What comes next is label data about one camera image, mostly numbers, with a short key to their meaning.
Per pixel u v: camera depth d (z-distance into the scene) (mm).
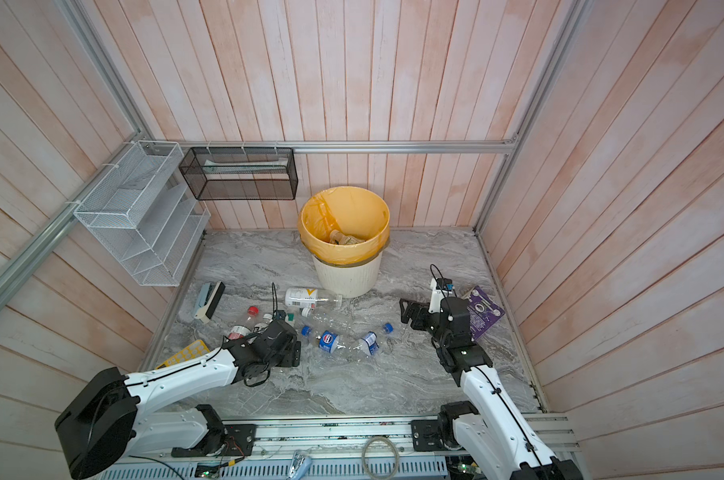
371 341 853
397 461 702
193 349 882
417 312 715
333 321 903
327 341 854
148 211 749
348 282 918
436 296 727
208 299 965
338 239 1008
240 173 1040
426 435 735
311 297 929
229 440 720
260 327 877
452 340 611
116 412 406
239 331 870
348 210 962
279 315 780
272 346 648
